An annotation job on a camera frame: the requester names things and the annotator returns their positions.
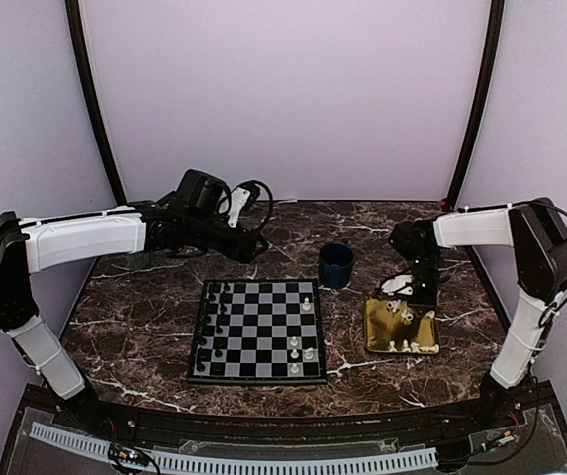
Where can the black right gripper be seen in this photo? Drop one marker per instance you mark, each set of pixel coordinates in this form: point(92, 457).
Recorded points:
point(425, 305)

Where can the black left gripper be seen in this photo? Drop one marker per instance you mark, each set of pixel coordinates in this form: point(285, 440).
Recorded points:
point(241, 248)

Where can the black and white chessboard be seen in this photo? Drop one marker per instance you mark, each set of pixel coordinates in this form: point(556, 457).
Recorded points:
point(243, 330)

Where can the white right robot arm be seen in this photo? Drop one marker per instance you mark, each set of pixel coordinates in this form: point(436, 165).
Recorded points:
point(536, 233)

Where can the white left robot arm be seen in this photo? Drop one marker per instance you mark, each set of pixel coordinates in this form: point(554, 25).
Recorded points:
point(30, 246)

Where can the white chess piece on tray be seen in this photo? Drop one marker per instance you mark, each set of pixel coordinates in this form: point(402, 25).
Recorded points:
point(412, 347)
point(400, 309)

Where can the grey ceramic cup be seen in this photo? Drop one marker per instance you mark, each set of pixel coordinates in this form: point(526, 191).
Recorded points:
point(137, 261)

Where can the gold metal tray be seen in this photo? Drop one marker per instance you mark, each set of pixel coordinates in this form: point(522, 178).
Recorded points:
point(380, 327)

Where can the dark blue enamel mug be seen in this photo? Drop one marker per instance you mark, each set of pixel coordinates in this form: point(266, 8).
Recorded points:
point(336, 261)

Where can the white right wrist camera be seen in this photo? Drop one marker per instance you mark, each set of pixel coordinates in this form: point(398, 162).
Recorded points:
point(398, 285)

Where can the black front rail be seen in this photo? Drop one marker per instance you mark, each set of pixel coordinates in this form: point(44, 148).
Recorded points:
point(291, 414)

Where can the white perforated cable duct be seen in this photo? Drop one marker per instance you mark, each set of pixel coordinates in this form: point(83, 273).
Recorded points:
point(220, 458)

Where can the black left frame post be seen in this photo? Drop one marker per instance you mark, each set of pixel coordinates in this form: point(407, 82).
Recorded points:
point(91, 99)

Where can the black frame post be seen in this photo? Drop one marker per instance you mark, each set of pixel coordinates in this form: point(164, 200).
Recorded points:
point(487, 64)
point(91, 99)

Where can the black right frame post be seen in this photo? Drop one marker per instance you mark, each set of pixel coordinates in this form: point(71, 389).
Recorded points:
point(487, 64)

